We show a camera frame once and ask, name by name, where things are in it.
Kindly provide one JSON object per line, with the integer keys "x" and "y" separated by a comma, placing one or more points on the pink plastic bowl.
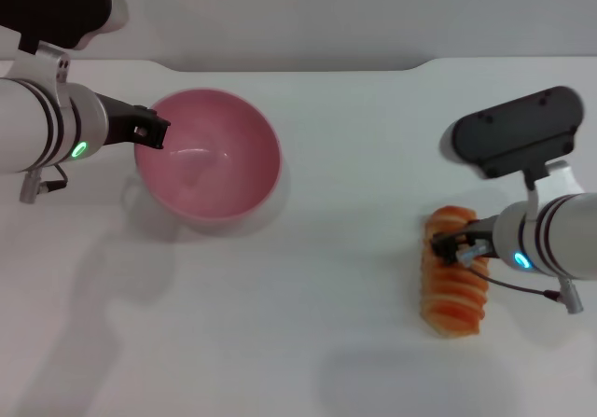
{"x": 210, "y": 174}

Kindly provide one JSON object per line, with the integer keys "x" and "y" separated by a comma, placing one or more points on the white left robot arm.
{"x": 32, "y": 128}

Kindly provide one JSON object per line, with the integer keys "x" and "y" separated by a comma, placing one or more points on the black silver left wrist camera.
{"x": 51, "y": 2}

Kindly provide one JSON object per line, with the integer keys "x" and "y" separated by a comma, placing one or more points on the orange ridged bread loaf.
{"x": 454, "y": 296}

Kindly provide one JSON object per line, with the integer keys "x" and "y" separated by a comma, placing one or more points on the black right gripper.
{"x": 485, "y": 235}

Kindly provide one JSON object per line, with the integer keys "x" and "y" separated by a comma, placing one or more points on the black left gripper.
{"x": 119, "y": 123}

